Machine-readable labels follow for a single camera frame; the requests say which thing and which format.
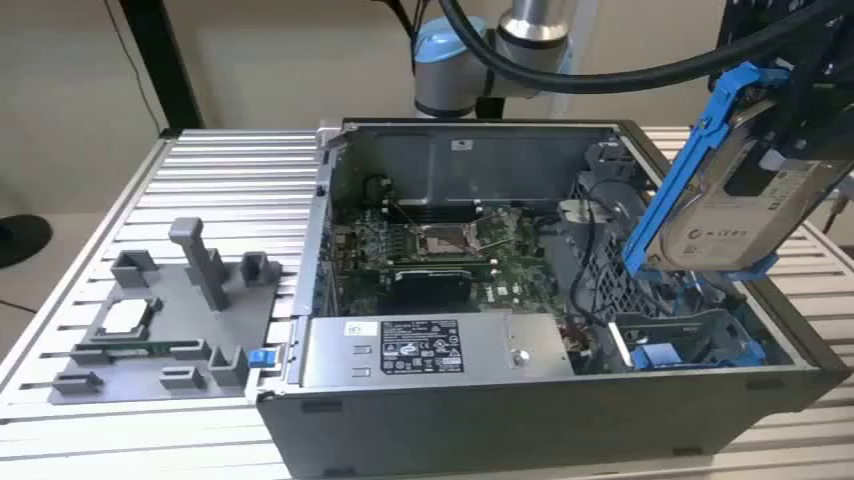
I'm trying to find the hard disk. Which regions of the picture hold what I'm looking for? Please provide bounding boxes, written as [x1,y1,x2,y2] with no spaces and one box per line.
[620,62,854,282]

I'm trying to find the blue disk wire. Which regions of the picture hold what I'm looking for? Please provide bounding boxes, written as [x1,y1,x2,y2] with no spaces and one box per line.
[672,273,710,317]

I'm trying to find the grey metal disk bay cage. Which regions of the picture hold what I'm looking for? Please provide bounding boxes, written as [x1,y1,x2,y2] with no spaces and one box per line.
[538,169,795,375]

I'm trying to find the blue plastic disk carrier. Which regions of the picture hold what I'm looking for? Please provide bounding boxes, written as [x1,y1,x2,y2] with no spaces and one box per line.
[630,342,683,372]

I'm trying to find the black RAM slot bank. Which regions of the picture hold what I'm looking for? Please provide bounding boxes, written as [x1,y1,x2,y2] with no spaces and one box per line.
[391,199,483,224]

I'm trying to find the green motherboard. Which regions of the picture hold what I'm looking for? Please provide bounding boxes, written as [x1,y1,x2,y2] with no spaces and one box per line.
[331,199,568,317]

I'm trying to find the metal socket cover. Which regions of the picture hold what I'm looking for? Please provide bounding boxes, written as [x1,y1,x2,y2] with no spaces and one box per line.
[470,207,523,246]

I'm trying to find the CPU socket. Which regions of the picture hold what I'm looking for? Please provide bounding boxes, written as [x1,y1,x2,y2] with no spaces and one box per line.
[416,222,482,257]

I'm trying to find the black graphics card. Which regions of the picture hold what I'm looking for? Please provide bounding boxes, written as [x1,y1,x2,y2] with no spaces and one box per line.
[392,268,472,305]

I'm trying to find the dark grey PC case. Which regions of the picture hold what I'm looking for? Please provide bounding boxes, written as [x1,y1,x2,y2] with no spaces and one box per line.
[255,117,853,479]

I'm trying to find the silver power supply unit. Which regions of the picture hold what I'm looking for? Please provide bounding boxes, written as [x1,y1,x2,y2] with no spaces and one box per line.
[297,313,576,390]

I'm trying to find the grey plastic parts rack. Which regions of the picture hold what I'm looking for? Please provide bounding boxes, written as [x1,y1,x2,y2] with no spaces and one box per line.
[47,216,285,405]

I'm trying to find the green RAM stick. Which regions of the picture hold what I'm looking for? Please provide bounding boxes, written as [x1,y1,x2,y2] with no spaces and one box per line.
[77,340,201,357]

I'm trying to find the silver CPU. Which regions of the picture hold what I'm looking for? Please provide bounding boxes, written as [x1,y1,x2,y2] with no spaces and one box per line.
[103,301,149,334]

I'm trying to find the black round stand base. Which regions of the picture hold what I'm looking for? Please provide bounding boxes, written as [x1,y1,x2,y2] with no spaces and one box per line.
[0,214,53,269]

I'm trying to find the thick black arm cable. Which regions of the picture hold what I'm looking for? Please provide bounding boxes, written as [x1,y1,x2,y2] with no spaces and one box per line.
[436,0,854,96]

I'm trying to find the thin black looped case cable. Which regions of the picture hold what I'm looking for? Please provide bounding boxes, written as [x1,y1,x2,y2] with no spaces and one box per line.
[570,179,652,329]

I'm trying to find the red wire bundle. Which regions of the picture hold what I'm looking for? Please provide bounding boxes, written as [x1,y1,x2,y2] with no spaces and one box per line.
[559,322,599,354]

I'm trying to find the black cables behind arm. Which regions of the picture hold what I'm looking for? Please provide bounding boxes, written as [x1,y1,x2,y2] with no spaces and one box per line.
[376,0,442,44]

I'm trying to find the black metal frame post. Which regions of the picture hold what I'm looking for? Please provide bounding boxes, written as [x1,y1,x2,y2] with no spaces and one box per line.
[119,0,205,130]

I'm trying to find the thin black wall cable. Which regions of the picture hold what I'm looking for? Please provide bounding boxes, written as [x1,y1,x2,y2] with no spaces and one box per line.
[103,0,165,131]

